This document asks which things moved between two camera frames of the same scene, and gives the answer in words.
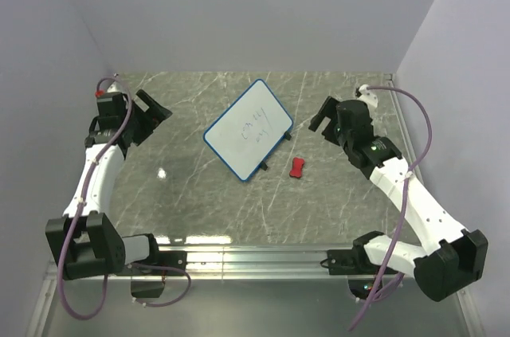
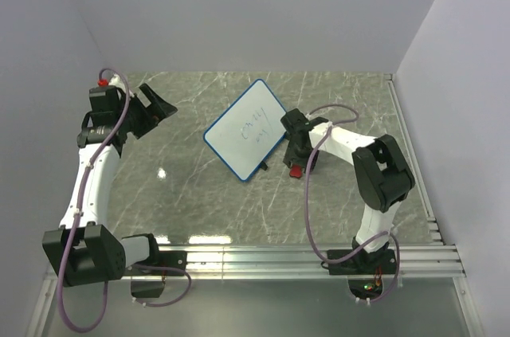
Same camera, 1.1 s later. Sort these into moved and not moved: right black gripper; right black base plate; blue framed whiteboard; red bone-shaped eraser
Moved: right black gripper
Not moved: blue framed whiteboard; red bone-shaped eraser; right black base plate
